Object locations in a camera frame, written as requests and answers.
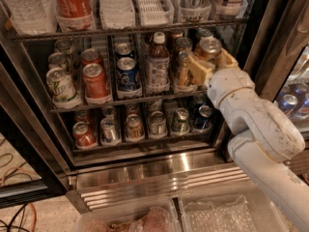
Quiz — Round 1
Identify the silver can bottom shelf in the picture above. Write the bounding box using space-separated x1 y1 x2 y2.
100 118 119 143

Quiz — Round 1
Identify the red orange can front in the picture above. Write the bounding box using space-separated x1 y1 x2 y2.
83 64 109 99

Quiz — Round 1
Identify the white green can front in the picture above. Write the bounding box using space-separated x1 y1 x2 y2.
46 68 77 102

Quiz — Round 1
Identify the clear silver can bottom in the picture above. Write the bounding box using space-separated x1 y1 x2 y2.
149 111 167 135

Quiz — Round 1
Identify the green can bottom shelf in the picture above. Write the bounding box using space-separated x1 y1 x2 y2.
171 107 189 133

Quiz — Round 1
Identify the orange brown soda can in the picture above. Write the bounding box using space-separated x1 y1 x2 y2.
194 37 222 62

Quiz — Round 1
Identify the steel fridge base grille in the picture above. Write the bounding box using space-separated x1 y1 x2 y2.
67 150 249 214

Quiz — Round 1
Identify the clear plastic bin left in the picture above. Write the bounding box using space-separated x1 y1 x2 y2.
71 196 182 232

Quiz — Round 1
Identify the brown can back row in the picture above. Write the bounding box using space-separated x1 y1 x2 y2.
174 37 193 52

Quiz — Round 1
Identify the blue can bottom shelf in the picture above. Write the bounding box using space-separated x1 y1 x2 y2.
193 105 213 130

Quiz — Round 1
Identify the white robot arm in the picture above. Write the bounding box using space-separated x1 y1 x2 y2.
188 52 309 232

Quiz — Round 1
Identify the clear plastic bin right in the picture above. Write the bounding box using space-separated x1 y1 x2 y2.
178 183 289 232

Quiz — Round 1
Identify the fridge glass door right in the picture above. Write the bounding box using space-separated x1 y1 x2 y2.
245 0 309 136

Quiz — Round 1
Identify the gold can bottom shelf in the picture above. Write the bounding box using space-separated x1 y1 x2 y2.
126 114 144 139

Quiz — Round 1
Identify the white green can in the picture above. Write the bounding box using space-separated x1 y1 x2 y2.
54 39 76 62
46 68 77 102
47 52 70 71

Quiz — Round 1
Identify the orange cable on floor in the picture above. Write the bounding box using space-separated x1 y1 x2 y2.
0 165 38 232

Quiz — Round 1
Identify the iced tea bottle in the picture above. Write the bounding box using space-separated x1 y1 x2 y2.
147 32 170 87

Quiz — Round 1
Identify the red can bottom shelf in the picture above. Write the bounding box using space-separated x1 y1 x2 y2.
72 122 97 147

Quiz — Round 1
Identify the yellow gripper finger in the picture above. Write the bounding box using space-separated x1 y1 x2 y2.
221 48 239 69
188 53 206 85

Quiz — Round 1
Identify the white plastic shelf tray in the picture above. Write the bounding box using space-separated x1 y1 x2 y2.
135 0 174 27

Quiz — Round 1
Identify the red coca cola bottle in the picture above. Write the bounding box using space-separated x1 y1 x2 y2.
50 0 95 19

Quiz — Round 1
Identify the red orange can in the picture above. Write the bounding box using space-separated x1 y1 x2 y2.
80 48 103 66
83 64 109 99

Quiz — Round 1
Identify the upper wire shelf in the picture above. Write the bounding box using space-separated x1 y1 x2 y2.
8 17 248 42

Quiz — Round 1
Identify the blue pepsi can back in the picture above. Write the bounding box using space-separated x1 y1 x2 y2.
115 43 134 60

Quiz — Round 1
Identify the middle wire shelf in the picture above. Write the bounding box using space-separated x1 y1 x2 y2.
50 89 205 113

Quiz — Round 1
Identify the white green can middle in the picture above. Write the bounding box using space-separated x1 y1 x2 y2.
47 52 70 71

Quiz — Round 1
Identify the brown can second row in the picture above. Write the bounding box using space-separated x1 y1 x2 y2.
177 51 192 86

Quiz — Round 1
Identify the red orange can back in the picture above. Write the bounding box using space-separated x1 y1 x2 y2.
80 48 103 66

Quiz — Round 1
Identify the clear water bottle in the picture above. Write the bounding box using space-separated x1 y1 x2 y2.
4 0 57 35

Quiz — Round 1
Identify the blue pepsi can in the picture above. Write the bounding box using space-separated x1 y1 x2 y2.
115 43 134 60
116 57 140 92

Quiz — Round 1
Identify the white green can back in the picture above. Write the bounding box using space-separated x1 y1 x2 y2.
54 39 76 62

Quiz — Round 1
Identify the wire shelf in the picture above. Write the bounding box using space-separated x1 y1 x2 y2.
8 17 248 42
50 89 205 113

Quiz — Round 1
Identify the green can back right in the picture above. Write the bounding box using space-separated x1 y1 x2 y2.
196 28 213 42

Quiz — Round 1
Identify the blue pepsi can front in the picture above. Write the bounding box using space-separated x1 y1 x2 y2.
116 57 140 92

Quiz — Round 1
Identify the clear plastic bin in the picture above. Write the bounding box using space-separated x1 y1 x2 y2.
178 183 289 232
71 196 182 232

